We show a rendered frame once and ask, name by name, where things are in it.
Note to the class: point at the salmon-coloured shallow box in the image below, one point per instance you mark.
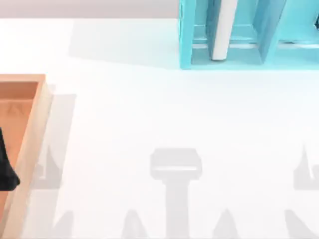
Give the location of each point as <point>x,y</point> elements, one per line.
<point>23,119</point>

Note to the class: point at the light blue rack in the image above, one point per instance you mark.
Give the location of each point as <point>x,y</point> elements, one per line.
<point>268,37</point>

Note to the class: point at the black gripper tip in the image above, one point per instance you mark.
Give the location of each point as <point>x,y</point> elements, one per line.
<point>7,174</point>

